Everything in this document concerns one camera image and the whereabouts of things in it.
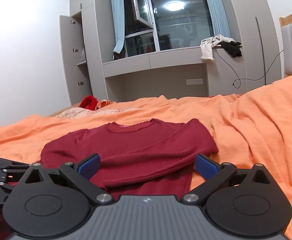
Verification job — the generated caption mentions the dark red knit sweater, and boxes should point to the dark red knit sweater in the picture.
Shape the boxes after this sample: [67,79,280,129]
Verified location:
[40,119,218,198]

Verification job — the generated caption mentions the pink patterned bedsheet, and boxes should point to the pink patterned bedsheet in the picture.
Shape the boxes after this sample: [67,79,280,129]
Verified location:
[54,107,136,119]

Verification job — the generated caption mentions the orange bed blanket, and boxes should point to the orange bed blanket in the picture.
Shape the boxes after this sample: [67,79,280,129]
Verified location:
[0,76,292,239]

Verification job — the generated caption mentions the bright red hat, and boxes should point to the bright red hat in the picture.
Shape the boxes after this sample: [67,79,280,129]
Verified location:
[79,95,98,111]

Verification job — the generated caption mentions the orange small cloth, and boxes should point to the orange small cloth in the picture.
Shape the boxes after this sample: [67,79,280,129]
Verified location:
[95,100,112,111]

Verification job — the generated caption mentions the grey open wardrobe door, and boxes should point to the grey open wardrobe door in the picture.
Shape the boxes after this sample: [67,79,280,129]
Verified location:
[59,15,92,105]

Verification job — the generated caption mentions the grey window desk cabinet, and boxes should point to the grey window desk cabinet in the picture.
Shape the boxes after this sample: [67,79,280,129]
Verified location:
[103,47,208,102]

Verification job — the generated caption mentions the black garment on sill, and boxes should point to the black garment on sill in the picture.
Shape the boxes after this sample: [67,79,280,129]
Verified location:
[220,41,242,58]

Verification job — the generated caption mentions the white garment on sill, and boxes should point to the white garment on sill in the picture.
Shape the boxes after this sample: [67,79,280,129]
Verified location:
[200,34,235,63]

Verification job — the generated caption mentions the light blue right curtain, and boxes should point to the light blue right curtain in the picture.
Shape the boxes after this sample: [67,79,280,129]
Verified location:
[207,0,231,37]

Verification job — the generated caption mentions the light blue curtain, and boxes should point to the light blue curtain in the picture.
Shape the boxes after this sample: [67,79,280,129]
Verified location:
[111,0,125,54]
[207,0,231,37]

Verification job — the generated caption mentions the window with open sash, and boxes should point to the window with open sash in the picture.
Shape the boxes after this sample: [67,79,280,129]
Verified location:
[124,0,213,56]

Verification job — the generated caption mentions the light blue left curtain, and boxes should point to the light blue left curtain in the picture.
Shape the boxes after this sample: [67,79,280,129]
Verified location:
[111,0,125,54]

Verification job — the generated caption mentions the white wall socket plate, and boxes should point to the white wall socket plate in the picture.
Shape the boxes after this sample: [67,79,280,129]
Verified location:
[186,78,203,86]

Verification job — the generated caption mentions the black power cable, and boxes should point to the black power cable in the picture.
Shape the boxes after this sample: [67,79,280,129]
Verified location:
[214,16,285,90]

